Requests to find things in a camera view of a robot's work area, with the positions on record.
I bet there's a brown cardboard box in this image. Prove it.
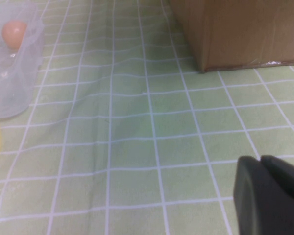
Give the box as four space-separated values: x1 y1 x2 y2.
168 0 294 74

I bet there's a clear plastic egg box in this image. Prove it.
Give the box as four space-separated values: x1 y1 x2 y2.
0 0 45 120

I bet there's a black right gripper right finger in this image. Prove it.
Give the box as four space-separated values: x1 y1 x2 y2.
260 154 294 235

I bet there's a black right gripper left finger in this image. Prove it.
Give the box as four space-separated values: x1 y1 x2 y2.
232 155 281 235

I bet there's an orange egg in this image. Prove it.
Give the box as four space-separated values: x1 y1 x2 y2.
1 20 28 49

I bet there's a green grid tablecloth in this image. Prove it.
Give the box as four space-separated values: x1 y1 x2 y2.
0 0 294 235

